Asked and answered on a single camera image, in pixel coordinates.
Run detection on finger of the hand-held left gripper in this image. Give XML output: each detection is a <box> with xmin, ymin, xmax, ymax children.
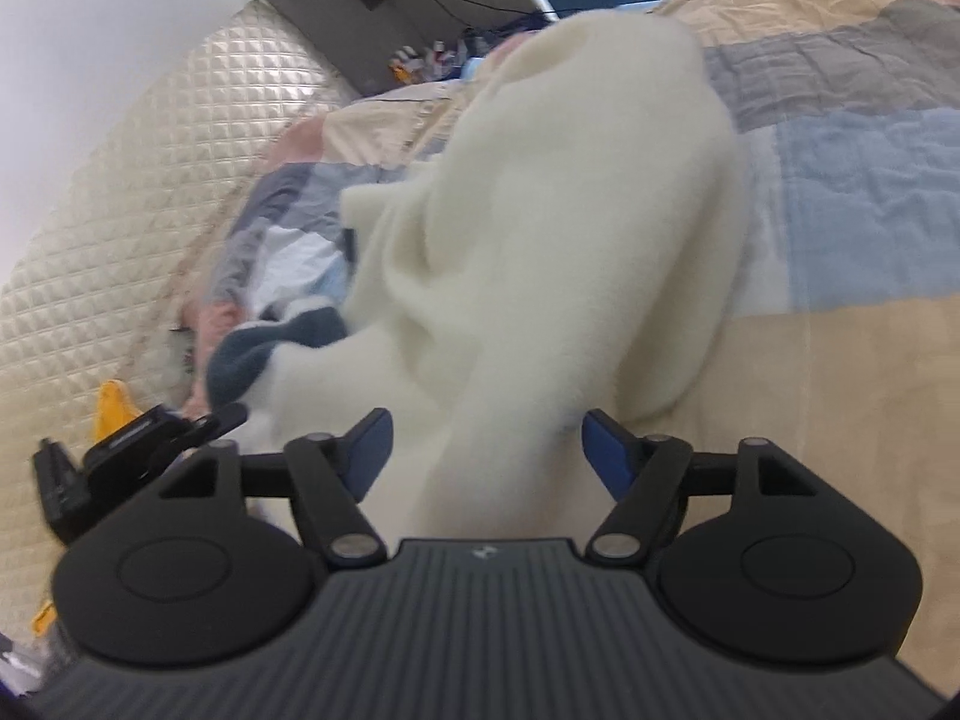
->
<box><xmin>186</xmin><ymin>402</ymin><xmax>250</xmax><ymax>452</ymax></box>

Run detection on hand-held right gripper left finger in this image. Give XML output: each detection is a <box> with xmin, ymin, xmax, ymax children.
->
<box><xmin>157</xmin><ymin>408</ymin><xmax>395</xmax><ymax>568</ymax></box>

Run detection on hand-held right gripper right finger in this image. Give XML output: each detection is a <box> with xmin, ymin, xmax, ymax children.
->
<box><xmin>581</xmin><ymin>408</ymin><xmax>819</xmax><ymax>568</ymax></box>

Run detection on cream sweater with blue stripes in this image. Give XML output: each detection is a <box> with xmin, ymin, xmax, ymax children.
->
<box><xmin>206</xmin><ymin>11</ymin><xmax>752</xmax><ymax>541</ymax></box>

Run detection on cream quilted headboard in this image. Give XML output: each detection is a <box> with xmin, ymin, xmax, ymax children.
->
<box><xmin>0</xmin><ymin>0</ymin><xmax>362</xmax><ymax>638</ymax></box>

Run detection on pastel patchwork quilt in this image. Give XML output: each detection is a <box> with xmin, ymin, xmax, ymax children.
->
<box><xmin>172</xmin><ymin>0</ymin><xmax>960</xmax><ymax>698</ymax></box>

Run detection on group of small cosmetic bottles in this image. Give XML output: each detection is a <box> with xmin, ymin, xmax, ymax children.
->
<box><xmin>386</xmin><ymin>24</ymin><xmax>542</xmax><ymax>85</ymax></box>

